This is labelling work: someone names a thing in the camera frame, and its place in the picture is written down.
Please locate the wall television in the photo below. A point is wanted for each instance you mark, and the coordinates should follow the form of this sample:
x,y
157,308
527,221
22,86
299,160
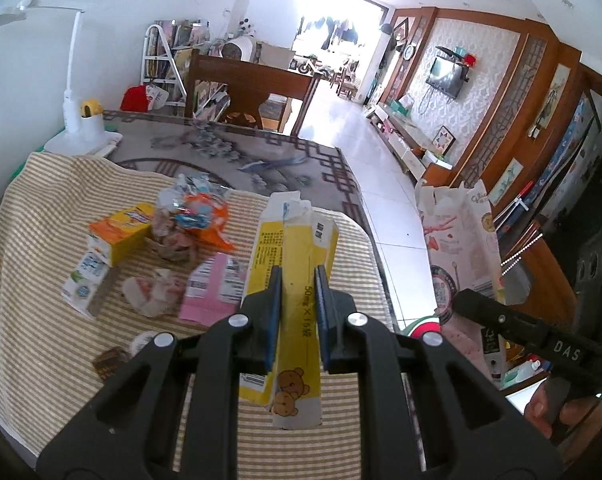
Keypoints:
x,y
445,77

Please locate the orange cardboard box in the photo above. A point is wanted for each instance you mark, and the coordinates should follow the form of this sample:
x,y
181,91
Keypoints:
x,y
121,232

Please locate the white desk lamp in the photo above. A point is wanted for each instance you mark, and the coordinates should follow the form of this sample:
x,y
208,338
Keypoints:
x,y
76,127

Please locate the wooden chair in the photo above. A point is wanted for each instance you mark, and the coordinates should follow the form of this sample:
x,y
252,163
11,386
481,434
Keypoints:
x,y
241,77

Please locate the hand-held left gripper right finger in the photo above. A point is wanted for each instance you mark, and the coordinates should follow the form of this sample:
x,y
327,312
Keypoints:
x,y
323,317

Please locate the red bag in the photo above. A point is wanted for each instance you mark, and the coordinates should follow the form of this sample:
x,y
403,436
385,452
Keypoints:
x,y
135,99

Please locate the diamond pattern picture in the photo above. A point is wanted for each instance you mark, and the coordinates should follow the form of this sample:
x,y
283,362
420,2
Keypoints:
x,y
444,140

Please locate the red green round lid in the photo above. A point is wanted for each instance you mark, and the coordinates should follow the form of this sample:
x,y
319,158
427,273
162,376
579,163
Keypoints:
x,y
421,326

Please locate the white printed plastic bag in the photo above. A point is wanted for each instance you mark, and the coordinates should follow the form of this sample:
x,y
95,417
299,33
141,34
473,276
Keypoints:
x,y
461,240

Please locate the grey patterned tablecloth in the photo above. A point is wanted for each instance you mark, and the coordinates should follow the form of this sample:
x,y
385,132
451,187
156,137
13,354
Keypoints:
x,y
181,147

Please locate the person's right hand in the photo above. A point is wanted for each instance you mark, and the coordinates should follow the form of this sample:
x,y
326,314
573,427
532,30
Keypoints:
x,y
538,410

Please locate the round wall clock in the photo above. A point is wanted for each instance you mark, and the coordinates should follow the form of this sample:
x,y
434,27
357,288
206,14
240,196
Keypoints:
x,y
410,51

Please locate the white plastic bottle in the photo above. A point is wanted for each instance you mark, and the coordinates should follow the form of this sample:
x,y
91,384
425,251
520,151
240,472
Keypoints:
x,y
526,371

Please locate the mottled wrapper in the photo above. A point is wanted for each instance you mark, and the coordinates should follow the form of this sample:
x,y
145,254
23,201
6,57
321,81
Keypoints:
x,y
170,240

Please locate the wall map poster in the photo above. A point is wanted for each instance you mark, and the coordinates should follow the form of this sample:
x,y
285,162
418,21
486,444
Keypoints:
x,y
576,145

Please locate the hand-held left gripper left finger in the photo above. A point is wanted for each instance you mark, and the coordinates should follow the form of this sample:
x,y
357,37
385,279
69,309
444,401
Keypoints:
x,y
273,317

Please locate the small yellow tape roll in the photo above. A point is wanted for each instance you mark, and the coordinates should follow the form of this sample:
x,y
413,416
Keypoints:
x,y
91,108

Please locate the red print paper wrapper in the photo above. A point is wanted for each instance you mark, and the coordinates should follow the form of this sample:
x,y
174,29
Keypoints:
x,y
153,292

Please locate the pink paper packet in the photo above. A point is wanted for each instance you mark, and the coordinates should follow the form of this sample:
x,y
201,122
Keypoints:
x,y
208,290

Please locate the white magazine rack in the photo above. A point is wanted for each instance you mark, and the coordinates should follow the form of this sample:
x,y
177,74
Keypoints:
x,y
161,55

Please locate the low television cabinet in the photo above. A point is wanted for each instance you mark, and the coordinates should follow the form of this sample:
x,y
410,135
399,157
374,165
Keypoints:
x,y
406,135

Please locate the crumpled blue white plastic bag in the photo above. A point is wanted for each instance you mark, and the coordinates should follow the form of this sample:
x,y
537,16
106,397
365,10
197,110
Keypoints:
x,y
193,185

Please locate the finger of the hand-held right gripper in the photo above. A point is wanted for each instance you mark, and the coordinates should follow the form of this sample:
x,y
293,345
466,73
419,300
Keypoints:
x,y
501,320

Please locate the orange snack bag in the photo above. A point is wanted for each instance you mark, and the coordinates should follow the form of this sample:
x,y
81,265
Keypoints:
x,y
208,215

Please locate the yellow cardboard box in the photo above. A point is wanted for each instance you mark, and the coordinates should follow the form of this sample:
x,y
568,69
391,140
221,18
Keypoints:
x,y
296,255

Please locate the white milk carton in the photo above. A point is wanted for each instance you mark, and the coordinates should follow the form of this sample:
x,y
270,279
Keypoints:
x,y
88,282

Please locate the small brown packet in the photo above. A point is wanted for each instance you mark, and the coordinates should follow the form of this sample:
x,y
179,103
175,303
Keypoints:
x,y
110,364

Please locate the beige striped cloth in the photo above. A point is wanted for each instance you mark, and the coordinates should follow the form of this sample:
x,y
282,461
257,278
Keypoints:
x,y
46,200

